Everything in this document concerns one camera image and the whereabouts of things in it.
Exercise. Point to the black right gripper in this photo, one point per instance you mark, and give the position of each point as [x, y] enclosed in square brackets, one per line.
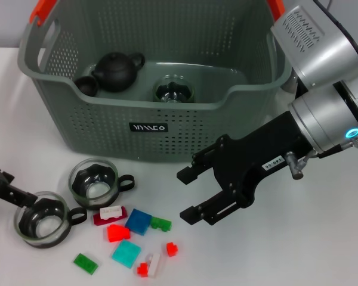
[250, 155]

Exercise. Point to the grey perforated storage bin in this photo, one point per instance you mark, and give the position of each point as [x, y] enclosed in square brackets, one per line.
[107, 134]

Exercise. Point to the small black ceramic teacup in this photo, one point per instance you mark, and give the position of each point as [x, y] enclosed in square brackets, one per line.
[86, 86]

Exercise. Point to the green toy brick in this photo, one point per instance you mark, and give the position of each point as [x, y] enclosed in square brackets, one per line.
[161, 224]

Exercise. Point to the small red toy brick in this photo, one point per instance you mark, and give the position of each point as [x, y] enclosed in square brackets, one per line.
[142, 269]
[171, 249]

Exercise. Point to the blue toy plate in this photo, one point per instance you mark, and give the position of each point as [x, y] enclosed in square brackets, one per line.
[138, 222]

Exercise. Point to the dark red toy brick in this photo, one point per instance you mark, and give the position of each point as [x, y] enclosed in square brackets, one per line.
[96, 220]

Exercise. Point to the long white toy brick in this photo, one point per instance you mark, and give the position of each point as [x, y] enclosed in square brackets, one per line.
[154, 265]

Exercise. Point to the short white toy brick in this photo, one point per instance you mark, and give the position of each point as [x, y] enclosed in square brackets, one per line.
[110, 212]

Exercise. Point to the large red toy brick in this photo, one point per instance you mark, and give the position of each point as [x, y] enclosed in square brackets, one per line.
[117, 233]

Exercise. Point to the green flat toy plate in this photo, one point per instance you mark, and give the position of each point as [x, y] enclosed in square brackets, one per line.
[86, 263]

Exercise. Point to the cyan toy plate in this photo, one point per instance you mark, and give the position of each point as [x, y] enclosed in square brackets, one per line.
[126, 253]

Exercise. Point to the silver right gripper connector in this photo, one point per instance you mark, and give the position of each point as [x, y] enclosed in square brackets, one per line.
[295, 167]

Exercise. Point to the black ceramic teapot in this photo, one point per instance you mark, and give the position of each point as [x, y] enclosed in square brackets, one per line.
[116, 71]

